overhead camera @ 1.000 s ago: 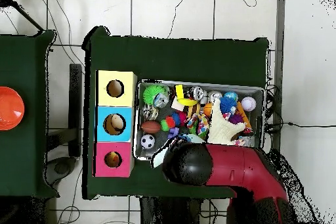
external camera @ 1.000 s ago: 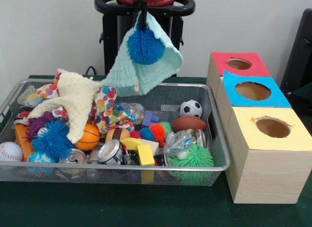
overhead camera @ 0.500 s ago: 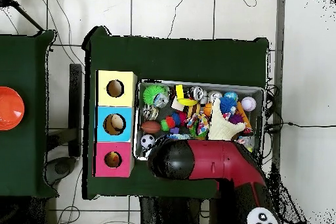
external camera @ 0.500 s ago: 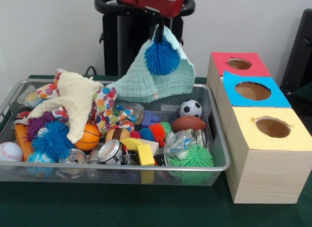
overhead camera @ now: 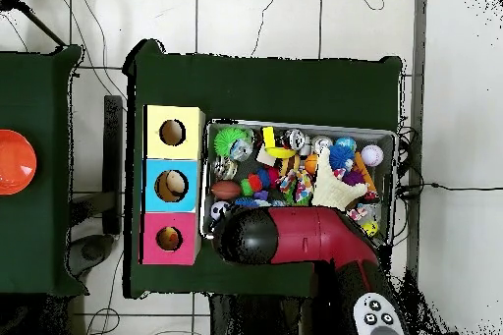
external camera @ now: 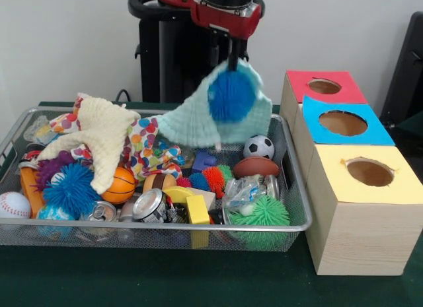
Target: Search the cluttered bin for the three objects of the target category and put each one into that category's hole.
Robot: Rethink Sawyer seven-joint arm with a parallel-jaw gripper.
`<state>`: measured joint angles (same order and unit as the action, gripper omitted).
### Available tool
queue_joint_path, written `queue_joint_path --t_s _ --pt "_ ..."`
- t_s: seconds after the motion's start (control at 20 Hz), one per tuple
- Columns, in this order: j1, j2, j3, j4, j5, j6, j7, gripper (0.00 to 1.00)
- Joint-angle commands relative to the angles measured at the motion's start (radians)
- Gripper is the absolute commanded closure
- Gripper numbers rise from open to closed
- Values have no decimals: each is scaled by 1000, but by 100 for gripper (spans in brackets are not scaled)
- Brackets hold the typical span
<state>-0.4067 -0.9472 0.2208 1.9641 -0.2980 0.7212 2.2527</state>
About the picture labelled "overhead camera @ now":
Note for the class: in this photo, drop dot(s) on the cream yellow waffle cloth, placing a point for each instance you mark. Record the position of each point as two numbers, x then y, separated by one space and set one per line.
334 189

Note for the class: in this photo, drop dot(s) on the blue fuzzy ball with eyes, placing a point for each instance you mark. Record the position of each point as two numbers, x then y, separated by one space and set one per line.
341 157

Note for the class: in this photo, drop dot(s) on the yellow plush duck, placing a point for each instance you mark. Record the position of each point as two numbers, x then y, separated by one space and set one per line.
169 238

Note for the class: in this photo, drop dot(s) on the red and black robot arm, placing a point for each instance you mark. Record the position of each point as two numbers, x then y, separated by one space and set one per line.
314 233

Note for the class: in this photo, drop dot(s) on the wooden box with three holes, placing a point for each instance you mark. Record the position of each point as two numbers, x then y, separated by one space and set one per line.
174 158

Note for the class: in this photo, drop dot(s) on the orange green spiky ball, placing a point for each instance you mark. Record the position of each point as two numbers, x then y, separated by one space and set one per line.
251 184

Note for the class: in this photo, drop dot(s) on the yellow plastic block toy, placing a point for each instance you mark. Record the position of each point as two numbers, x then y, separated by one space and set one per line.
269 138

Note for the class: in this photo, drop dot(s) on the brown toy football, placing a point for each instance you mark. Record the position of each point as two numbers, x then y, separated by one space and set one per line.
225 189

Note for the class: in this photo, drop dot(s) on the small black white soccer ball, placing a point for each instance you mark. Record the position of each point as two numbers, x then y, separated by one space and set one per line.
218 208

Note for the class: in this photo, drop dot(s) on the dark green table cloth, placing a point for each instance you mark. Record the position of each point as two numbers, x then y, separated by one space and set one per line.
267 83
39 76

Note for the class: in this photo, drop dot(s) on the white baseball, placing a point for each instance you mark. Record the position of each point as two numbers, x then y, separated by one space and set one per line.
372 155

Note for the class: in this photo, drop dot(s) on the yellow ball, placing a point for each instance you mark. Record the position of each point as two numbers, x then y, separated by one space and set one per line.
370 228

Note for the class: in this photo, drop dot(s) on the orange plate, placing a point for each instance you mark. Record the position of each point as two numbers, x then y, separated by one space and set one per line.
14 162

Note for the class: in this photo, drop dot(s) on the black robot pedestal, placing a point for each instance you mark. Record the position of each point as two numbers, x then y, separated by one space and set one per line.
259 319

